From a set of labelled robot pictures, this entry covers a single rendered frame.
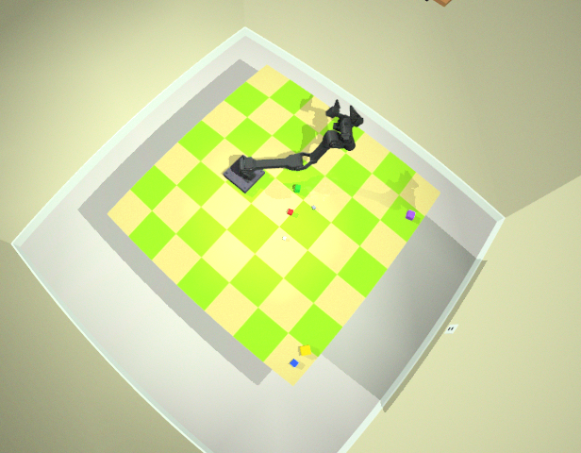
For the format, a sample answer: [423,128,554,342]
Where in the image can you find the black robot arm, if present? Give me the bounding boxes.
[238,121,356,183]

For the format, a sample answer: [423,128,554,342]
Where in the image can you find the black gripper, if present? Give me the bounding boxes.
[325,99,363,129]

